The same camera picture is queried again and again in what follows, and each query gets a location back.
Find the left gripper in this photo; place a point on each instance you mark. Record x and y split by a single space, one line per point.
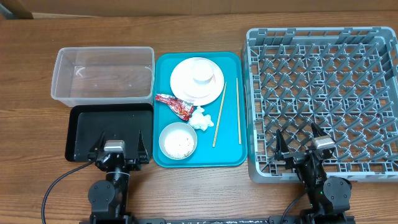
135 165

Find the clear plastic bin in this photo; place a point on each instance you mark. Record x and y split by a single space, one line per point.
103 75

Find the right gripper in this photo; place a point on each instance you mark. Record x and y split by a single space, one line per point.
295 158

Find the left wooden chopstick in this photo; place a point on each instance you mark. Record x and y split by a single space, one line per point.
219 116

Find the right wooden chopstick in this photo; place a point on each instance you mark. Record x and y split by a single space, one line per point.
238 112

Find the teal serving tray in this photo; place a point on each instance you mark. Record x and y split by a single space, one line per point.
227 151

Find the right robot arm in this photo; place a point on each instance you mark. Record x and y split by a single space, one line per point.
328 196

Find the red snack wrapper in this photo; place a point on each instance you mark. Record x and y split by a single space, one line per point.
181 108

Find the small pink plate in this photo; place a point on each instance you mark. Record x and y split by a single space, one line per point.
198 88

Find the black waste tray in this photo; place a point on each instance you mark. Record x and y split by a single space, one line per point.
117 122

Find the white tissue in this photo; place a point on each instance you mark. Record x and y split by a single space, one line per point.
200 121

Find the grey bowl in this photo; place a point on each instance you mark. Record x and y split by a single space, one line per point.
173 127

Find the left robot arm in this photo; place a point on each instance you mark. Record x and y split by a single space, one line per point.
108 197

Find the pile of rice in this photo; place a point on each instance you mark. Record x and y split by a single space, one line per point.
179 144

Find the large pink plate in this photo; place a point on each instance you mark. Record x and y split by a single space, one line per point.
184 69

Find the wooden chopstick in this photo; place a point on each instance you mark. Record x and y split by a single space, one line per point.
219 116
238 112

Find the grey dishwasher rack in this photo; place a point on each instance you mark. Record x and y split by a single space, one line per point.
342 78

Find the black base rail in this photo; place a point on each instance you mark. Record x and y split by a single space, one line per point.
269 220

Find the white paper cup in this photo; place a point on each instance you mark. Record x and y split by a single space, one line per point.
203 71

